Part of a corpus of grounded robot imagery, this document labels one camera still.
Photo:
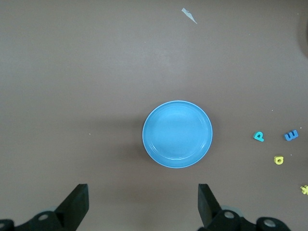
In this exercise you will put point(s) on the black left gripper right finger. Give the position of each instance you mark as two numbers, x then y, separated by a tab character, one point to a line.
209	211

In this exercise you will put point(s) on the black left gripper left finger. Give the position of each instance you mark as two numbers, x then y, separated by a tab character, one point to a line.
72	209

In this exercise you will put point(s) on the yellow foam letter a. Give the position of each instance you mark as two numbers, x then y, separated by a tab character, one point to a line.
282	161

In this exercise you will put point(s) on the blue round plate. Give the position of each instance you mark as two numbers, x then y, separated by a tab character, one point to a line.
177	134

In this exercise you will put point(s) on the teal foam letter p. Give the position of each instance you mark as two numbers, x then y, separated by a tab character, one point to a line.
261	139

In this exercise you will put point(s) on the yellow foam letter k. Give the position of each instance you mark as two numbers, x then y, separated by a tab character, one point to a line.
305	190

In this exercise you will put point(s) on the blue foam letter m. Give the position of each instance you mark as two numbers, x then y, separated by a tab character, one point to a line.
291	137

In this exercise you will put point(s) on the brown table cover sheet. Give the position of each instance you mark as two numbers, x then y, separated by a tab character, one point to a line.
72	84

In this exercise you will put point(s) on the white paper scrap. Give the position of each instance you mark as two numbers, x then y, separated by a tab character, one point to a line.
190	15

